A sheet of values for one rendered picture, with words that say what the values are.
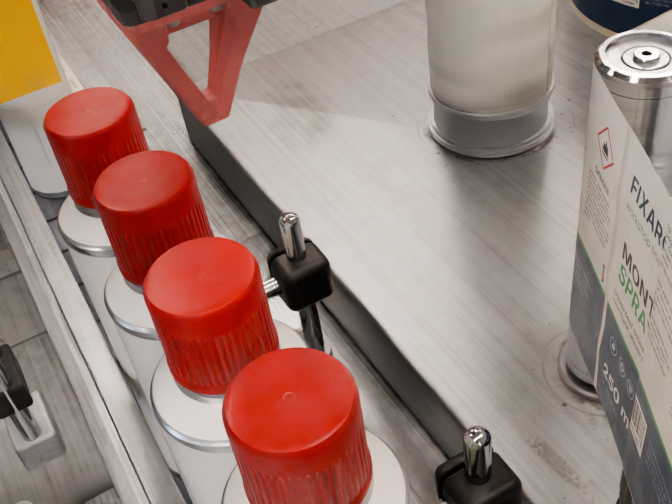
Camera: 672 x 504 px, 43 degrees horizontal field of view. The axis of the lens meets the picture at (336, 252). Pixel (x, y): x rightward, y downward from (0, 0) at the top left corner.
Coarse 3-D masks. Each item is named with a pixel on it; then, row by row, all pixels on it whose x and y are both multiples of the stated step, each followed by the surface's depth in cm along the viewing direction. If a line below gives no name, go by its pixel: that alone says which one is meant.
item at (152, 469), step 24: (0, 144) 53; (0, 168) 51; (24, 192) 49; (24, 216) 47; (48, 240) 45; (48, 264) 44; (72, 288) 42; (72, 312) 41; (96, 336) 40; (96, 360) 39; (96, 384) 38; (120, 384) 37; (120, 408) 36; (120, 432) 36; (144, 432) 35; (144, 456) 35; (144, 480) 34; (168, 480) 34
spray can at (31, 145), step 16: (32, 0) 54; (48, 32) 56; (64, 80) 58; (32, 96) 56; (48, 96) 57; (64, 96) 58; (0, 112) 57; (16, 112) 57; (32, 112) 57; (16, 128) 58; (32, 128) 58; (16, 144) 59; (32, 144) 58; (48, 144) 59; (32, 160) 59; (48, 160) 59; (32, 176) 61; (48, 176) 60; (48, 192) 61; (64, 192) 61
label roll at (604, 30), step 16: (576, 0) 71; (592, 0) 69; (608, 0) 67; (624, 0) 66; (640, 0) 65; (656, 0) 64; (592, 16) 69; (608, 16) 68; (624, 16) 66; (640, 16) 65; (656, 16) 65; (608, 32) 68
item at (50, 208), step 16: (0, 128) 70; (16, 160) 66; (32, 192) 63; (48, 208) 61; (48, 224) 60; (64, 256) 57; (80, 288) 54; (96, 320) 52; (112, 352) 50; (128, 384) 48; (176, 480) 43
